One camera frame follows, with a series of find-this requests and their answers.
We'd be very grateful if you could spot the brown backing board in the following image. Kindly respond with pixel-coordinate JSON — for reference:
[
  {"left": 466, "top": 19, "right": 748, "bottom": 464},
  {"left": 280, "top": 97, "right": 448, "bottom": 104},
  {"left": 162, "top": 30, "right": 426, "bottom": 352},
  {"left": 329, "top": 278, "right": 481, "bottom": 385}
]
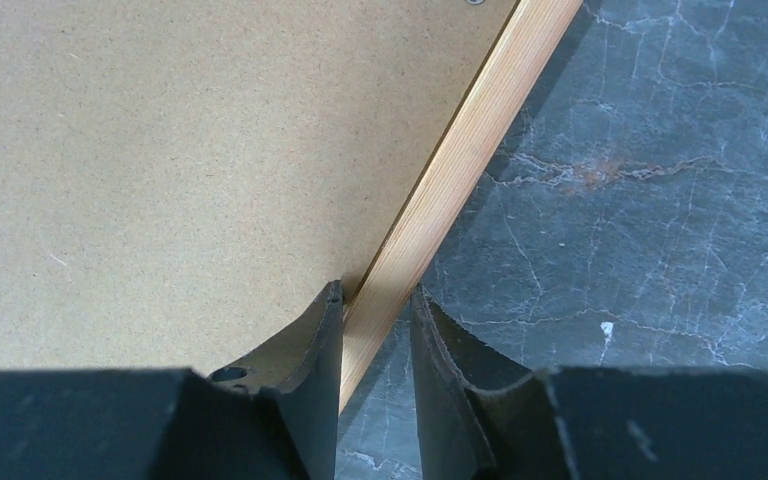
[{"left": 0, "top": 1, "right": 512, "bottom": 372}]

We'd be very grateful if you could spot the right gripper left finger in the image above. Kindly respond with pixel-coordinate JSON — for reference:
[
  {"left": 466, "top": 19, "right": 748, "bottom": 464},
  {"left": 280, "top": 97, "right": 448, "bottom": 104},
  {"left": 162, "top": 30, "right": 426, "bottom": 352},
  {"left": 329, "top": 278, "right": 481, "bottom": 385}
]
[{"left": 0, "top": 281, "right": 343, "bottom": 479}]

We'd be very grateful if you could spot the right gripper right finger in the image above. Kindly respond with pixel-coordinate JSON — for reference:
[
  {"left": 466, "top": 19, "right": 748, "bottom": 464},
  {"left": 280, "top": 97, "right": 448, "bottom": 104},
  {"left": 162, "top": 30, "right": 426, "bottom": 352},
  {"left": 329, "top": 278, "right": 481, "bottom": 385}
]
[{"left": 410, "top": 287, "right": 768, "bottom": 479}]

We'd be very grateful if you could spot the yellow wooden picture frame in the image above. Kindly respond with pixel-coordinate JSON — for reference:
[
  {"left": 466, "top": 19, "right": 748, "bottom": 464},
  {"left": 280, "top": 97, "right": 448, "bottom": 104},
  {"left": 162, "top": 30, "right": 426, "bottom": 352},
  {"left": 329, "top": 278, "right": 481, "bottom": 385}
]
[{"left": 339, "top": 1, "right": 581, "bottom": 408}]

